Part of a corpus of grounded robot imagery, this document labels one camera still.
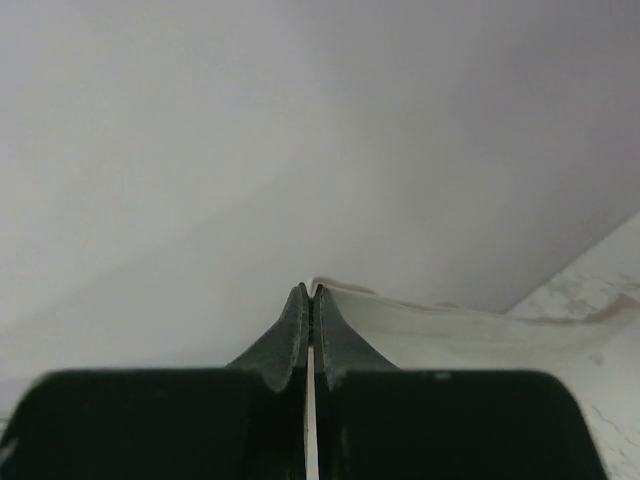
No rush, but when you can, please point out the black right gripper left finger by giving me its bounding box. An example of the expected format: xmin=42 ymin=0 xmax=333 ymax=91
xmin=1 ymin=285 xmax=310 ymax=479

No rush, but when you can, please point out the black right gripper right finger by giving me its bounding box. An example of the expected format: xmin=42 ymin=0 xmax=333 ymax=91
xmin=311 ymin=288 xmax=606 ymax=479

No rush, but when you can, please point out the white and green t shirt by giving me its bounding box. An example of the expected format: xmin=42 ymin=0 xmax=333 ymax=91
xmin=307 ymin=277 xmax=639 ymax=479

